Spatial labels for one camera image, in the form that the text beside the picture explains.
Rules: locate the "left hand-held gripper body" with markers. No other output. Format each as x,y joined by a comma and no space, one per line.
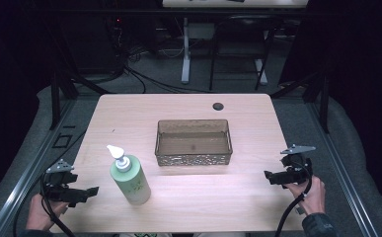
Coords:
59,182

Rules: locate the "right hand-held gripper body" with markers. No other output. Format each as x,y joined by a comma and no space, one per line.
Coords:
296,166

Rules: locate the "green pump bottle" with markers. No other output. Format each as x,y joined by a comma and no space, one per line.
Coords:
131,179

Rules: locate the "clear plastic basket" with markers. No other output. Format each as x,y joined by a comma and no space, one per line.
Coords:
193,144

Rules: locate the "person's right hand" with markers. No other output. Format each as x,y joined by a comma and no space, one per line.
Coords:
312,197

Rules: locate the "person's left hand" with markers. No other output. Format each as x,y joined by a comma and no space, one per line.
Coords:
40,214

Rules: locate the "black metal stand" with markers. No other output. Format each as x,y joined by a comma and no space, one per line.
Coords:
56,98
325,105

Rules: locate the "person's light clothing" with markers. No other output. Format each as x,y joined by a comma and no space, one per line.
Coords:
145,235

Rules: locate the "black cabinet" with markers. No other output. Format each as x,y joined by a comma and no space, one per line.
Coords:
90,46

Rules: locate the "black chair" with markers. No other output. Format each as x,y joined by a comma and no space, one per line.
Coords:
244,29

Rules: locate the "white desk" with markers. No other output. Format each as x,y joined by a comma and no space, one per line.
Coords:
234,3

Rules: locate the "grey aluminium rail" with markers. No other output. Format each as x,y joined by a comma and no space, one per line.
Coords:
343,174
30,174

